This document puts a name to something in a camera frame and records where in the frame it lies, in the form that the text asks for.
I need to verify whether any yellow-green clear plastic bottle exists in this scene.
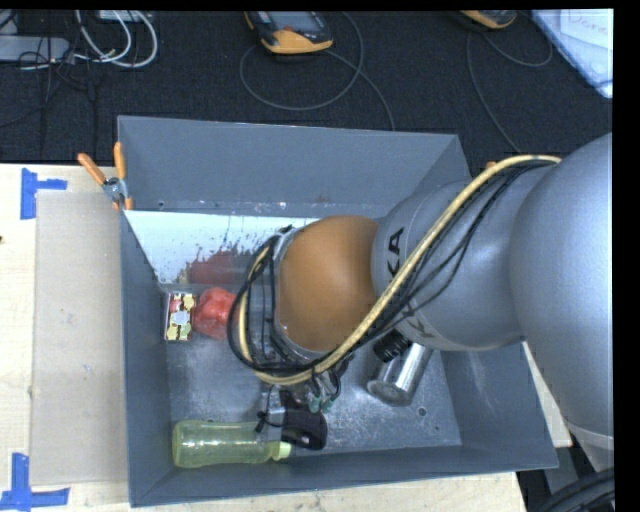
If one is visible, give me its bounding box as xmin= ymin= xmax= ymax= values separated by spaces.
xmin=171 ymin=419 xmax=293 ymax=470

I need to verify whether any pale cardboard board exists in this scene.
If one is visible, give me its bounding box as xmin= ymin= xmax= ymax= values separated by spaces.
xmin=28 ymin=189 xmax=130 ymax=487

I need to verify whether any small red and yellow box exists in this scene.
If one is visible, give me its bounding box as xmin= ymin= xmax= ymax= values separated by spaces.
xmin=163 ymin=291 xmax=196 ymax=343

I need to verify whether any silver metal bottle black cap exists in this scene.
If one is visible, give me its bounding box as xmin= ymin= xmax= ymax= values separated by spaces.
xmin=366 ymin=331 xmax=434 ymax=407

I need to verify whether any red soft toy food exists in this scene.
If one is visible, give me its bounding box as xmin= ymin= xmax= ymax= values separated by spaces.
xmin=191 ymin=286 xmax=237 ymax=342

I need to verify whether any grey metal bin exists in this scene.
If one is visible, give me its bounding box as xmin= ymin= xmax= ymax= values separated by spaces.
xmin=115 ymin=115 xmax=560 ymax=508

